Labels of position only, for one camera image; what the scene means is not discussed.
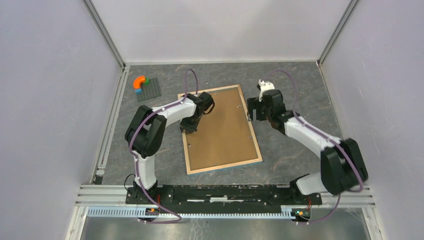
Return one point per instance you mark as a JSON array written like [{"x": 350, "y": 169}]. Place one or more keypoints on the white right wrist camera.
[{"x": 263, "y": 87}]

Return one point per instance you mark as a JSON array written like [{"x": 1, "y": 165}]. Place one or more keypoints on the aluminium rail with cable comb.
[{"x": 110, "y": 201}]

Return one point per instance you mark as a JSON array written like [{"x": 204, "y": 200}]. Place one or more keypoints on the grey building block baseplate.
[{"x": 149, "y": 91}]

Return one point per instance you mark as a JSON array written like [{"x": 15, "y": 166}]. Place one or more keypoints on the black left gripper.
[{"x": 190, "y": 129}]

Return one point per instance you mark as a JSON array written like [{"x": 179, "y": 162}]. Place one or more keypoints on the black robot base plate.
[{"x": 168, "y": 196}]

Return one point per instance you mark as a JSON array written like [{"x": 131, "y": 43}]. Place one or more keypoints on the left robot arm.
[{"x": 146, "y": 131}]

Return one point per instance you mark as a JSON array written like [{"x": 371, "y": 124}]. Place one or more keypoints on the orange curved toy block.
[{"x": 139, "y": 81}]

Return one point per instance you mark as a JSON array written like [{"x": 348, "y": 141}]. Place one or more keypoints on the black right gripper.
[{"x": 253, "y": 103}]

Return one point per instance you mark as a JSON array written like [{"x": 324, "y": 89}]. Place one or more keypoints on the light wooden picture frame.
[{"x": 188, "y": 159}]

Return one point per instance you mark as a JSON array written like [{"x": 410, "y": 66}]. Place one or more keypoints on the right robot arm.
[{"x": 342, "y": 167}]

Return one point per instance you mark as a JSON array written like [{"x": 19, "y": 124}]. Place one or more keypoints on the brown cardboard backing board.
[{"x": 222, "y": 132}]

